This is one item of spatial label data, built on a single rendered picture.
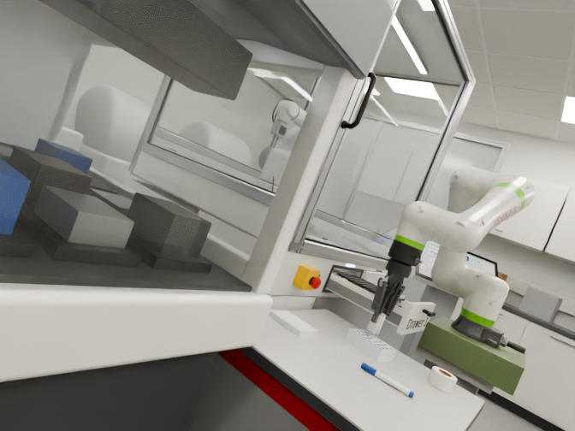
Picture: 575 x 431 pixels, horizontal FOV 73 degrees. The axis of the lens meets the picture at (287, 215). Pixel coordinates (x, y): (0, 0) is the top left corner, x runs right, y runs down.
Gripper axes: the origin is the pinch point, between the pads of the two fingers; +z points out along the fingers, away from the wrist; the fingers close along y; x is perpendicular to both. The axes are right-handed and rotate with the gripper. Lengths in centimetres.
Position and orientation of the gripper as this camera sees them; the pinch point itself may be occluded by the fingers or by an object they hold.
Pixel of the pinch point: (376, 322)
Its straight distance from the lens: 127.8
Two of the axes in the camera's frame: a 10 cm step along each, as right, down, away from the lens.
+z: -3.7, 9.3, 0.4
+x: -6.1, -2.8, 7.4
